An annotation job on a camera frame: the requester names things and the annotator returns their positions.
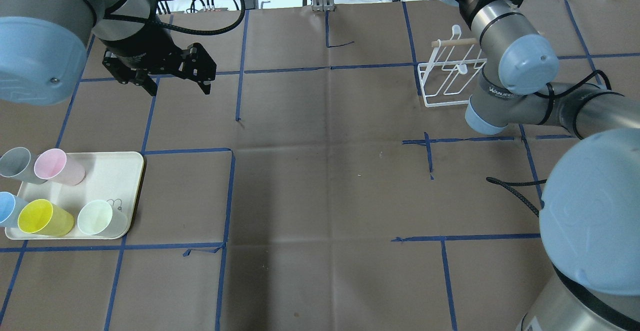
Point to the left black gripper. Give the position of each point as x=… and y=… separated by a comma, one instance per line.
x=141, y=43

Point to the pale green cup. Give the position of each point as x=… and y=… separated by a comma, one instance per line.
x=103, y=218

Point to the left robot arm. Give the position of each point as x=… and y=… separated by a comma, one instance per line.
x=44, y=48

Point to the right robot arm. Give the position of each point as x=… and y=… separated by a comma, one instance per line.
x=589, y=219

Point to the pink cup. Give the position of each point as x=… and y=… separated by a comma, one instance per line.
x=57, y=166

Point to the grey cup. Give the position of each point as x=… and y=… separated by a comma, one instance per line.
x=18, y=163

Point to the yellow cup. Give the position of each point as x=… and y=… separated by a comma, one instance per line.
x=42, y=217

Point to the cream plastic tray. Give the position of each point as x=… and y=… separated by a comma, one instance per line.
x=114, y=177

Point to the white wire cup rack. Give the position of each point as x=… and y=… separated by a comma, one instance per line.
x=450, y=75

